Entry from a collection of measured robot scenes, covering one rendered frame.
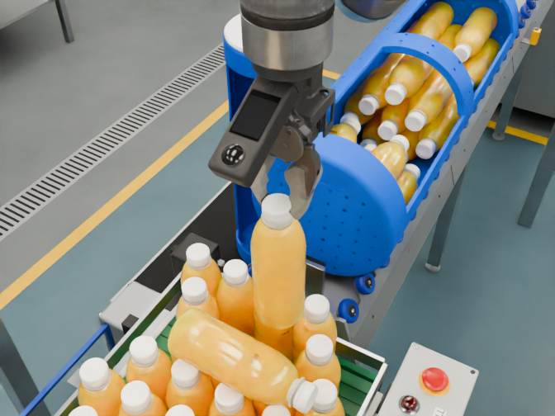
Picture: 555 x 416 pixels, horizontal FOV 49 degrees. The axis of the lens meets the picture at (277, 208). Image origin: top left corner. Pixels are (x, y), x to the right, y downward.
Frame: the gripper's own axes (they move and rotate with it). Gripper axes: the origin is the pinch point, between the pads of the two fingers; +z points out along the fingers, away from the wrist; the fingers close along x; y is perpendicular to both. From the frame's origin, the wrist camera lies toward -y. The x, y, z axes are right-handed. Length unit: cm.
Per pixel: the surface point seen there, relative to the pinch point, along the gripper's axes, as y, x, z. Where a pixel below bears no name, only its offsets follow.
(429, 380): 2.3, -22.6, 24.3
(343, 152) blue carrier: 27.9, 3.3, 12.1
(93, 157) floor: 110, 164, 135
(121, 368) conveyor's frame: -9, 28, 45
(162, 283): 55, 79, 120
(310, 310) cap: 4.8, -2.8, 24.3
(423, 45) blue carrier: 68, 4, 12
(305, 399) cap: -11.0, -10.2, 19.6
